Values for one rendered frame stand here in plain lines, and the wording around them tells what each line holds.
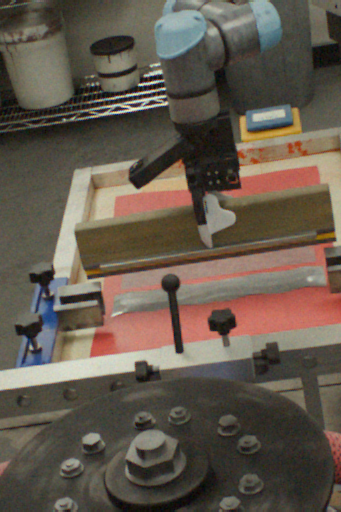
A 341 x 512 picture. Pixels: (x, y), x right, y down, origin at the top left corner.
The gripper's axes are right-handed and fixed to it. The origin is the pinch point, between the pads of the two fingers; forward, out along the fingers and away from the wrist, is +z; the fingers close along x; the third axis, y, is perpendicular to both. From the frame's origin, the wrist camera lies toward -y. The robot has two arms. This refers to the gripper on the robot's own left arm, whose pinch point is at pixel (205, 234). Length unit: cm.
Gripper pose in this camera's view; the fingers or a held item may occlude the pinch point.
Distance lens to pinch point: 188.2
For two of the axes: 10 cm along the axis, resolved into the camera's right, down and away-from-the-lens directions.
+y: 9.8, -1.5, -1.1
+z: 1.9, 8.7, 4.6
